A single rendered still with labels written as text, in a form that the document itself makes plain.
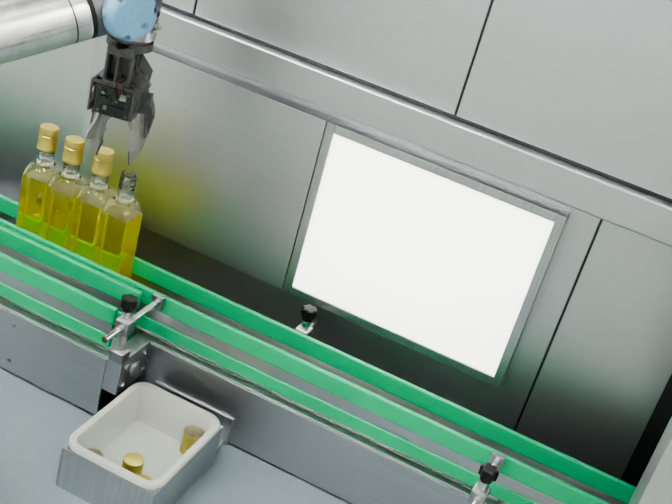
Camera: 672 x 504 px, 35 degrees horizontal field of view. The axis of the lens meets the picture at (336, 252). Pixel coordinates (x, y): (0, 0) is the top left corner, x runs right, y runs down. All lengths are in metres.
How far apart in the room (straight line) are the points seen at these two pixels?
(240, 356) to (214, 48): 0.54
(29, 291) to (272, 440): 0.50
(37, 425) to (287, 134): 0.66
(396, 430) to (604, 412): 0.36
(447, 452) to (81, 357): 0.64
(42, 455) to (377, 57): 0.86
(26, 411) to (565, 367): 0.93
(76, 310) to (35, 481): 0.30
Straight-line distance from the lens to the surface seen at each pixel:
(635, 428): 1.88
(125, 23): 1.43
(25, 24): 1.41
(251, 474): 1.86
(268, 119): 1.84
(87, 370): 1.87
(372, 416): 1.78
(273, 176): 1.86
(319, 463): 1.84
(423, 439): 1.76
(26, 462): 1.81
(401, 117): 1.75
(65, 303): 1.87
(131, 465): 1.73
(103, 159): 1.88
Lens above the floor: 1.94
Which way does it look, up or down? 27 degrees down
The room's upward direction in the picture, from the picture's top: 16 degrees clockwise
